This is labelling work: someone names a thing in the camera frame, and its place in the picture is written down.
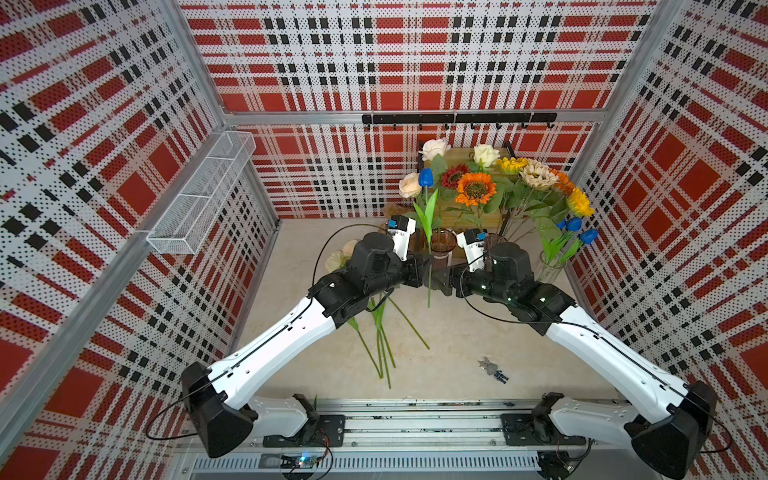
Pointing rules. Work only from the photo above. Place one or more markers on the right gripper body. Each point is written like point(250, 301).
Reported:
point(465, 283)

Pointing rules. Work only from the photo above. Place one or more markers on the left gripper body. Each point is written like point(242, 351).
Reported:
point(409, 273)

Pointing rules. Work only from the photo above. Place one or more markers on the small white rose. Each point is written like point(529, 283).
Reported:
point(408, 318)

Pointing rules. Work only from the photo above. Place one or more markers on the orange gerbera flower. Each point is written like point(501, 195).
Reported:
point(563, 183)
point(478, 192)

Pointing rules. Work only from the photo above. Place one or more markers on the red gerbera flower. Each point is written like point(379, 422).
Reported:
point(453, 215)

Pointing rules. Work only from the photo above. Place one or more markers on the yellow sunflower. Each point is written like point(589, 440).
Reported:
point(510, 184)
point(551, 207)

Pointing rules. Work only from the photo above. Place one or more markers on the pale pink rose flower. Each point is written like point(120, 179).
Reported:
point(434, 152)

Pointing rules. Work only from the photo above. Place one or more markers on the white rose flower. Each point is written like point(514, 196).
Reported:
point(485, 156)

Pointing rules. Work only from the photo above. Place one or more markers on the large cream sunflower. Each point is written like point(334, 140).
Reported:
point(538, 177)

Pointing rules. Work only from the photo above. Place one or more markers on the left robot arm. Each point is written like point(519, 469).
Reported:
point(221, 399)

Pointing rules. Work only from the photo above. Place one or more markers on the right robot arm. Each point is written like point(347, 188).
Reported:
point(667, 421)

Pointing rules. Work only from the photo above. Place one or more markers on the pink glass vase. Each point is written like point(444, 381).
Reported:
point(443, 244)

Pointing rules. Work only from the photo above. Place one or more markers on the dark ribbed glass vase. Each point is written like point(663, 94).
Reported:
point(493, 239)

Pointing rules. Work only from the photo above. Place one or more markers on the peach rose on table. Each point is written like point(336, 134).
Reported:
point(348, 248)

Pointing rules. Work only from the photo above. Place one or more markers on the wooden two-tier shelf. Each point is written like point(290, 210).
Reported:
point(468, 160)

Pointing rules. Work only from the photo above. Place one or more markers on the clear glass vase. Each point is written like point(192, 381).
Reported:
point(547, 269)

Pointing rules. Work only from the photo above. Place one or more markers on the green circuit board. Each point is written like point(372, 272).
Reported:
point(300, 462)

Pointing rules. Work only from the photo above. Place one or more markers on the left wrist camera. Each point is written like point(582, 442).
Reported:
point(401, 231)

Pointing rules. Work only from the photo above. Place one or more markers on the small grey figurine keychain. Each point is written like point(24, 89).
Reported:
point(493, 370)

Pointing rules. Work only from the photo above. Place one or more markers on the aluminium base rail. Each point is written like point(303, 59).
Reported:
point(408, 425)

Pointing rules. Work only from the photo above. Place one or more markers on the black hook rail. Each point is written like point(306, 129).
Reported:
point(420, 119)

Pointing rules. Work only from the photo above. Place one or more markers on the white wire wall basket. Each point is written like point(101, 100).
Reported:
point(188, 220)

